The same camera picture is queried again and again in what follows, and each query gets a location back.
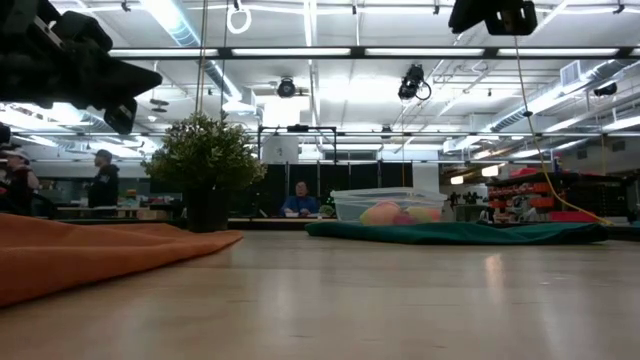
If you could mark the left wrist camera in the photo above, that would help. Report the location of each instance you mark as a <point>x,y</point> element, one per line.
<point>122,117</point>

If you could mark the black aluminium table frame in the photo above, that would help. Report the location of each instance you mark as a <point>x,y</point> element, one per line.
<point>270,223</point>

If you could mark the person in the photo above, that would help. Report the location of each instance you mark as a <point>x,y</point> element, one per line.
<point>300,205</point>
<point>104,185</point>
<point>20,187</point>

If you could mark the clear plastic tupperware container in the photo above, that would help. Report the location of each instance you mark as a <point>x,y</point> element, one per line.
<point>350,205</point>

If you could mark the orange-brown cloth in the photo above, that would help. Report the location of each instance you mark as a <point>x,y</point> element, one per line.
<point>75,255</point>

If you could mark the round black overhead camera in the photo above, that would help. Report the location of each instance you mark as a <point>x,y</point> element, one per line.
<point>286,88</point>

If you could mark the pale orange toy peach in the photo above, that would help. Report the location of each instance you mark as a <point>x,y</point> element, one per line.
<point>380,214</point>

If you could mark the dark green cloth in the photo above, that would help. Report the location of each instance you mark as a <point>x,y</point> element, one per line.
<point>450,234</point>

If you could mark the small yellow toy lemon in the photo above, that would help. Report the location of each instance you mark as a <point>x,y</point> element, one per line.
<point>426,215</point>

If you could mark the small bushy potted plant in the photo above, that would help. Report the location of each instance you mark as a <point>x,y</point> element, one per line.
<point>205,155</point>

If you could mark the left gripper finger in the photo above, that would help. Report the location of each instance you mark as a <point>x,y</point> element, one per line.
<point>132,74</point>
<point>130,91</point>

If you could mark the red toy strawberry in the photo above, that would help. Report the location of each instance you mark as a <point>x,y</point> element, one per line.
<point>404,220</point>

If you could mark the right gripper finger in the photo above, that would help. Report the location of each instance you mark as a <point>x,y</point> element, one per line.
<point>462,22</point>

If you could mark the shelf with red bins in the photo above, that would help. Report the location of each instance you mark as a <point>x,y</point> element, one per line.
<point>540,189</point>

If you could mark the cluttered background workbench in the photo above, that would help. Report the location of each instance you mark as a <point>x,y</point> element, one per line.
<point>145,212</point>

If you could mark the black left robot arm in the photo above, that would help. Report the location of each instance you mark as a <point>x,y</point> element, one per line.
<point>25,65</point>

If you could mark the black partition wall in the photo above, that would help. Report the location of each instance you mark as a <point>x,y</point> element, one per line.
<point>360,180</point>

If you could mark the black background rig frame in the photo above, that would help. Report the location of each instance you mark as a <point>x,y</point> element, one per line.
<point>298,128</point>

